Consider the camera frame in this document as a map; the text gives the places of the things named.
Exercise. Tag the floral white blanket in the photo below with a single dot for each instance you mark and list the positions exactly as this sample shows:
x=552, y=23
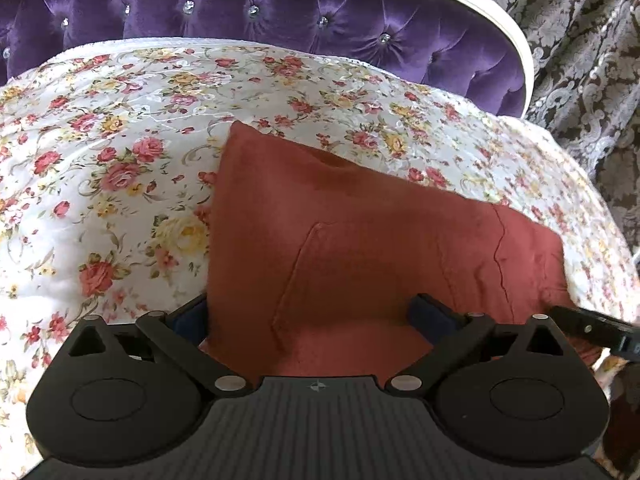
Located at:
x=110, y=160

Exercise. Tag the rust red pillow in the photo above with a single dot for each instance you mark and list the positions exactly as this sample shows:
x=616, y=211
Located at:
x=360, y=240

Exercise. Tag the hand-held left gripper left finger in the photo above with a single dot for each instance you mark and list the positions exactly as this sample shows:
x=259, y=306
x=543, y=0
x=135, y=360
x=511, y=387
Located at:
x=192, y=321

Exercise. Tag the purple tufted headboard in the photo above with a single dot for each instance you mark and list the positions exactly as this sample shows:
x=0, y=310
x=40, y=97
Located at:
x=280, y=10

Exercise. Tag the grey patterned curtain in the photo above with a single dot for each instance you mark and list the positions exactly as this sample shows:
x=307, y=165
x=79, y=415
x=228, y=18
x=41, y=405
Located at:
x=585, y=50

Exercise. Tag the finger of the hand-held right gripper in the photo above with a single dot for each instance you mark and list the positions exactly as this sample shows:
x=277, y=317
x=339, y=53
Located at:
x=595, y=330

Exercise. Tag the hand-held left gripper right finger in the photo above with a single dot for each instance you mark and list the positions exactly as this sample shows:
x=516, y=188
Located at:
x=431, y=316

